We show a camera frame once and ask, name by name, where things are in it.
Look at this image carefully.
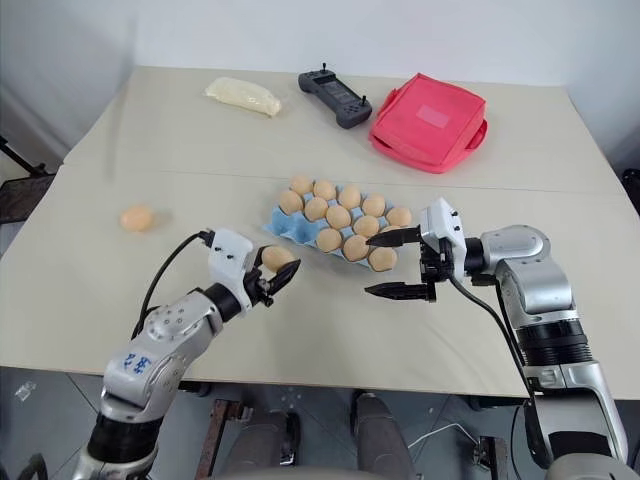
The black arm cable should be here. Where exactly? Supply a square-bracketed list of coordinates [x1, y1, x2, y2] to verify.
[131, 228, 217, 337]
[443, 271, 552, 454]

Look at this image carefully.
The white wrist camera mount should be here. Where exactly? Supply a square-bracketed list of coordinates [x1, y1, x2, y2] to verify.
[206, 228, 256, 312]
[419, 196, 469, 280]

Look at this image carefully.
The black metal stand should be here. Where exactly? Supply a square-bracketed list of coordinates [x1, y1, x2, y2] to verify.
[0, 133, 59, 227]

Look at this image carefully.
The white floor cable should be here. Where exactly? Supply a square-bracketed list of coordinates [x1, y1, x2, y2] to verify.
[406, 422, 482, 452]

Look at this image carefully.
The black object at wall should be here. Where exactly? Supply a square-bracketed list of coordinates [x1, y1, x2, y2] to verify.
[621, 168, 640, 202]

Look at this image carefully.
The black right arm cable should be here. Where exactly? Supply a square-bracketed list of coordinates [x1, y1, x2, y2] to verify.
[443, 271, 552, 454]

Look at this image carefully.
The blue egg carton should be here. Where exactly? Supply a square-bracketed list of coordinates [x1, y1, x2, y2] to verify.
[260, 183, 402, 275]

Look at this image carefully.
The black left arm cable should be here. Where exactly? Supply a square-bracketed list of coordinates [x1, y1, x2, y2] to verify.
[131, 228, 217, 337]

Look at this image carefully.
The clear bag of white grains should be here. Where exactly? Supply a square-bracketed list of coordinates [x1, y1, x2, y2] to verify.
[203, 75, 283, 120]

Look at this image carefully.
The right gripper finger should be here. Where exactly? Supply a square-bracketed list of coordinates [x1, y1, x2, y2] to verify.
[364, 281, 438, 304]
[365, 226, 423, 248]

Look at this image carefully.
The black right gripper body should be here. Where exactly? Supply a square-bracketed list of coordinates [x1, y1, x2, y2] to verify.
[418, 236, 455, 287]

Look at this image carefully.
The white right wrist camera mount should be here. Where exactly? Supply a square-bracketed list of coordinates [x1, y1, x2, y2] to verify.
[419, 196, 469, 280]

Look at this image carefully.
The red fabric lunch bag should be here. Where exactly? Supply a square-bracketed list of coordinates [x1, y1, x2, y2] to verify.
[368, 72, 489, 176]

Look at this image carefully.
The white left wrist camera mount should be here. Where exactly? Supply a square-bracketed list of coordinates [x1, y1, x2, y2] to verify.
[206, 228, 256, 312]

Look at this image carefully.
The rusty metal table leg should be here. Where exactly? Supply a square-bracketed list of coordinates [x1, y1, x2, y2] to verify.
[195, 398, 242, 479]

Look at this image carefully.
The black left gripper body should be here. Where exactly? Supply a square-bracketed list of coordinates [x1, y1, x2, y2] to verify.
[242, 266, 277, 308]

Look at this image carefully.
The dark grey handheld controller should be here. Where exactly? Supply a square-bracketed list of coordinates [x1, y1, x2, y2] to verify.
[297, 61, 374, 130]

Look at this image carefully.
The dark rounded shape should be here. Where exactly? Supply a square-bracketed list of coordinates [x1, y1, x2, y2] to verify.
[351, 391, 417, 480]

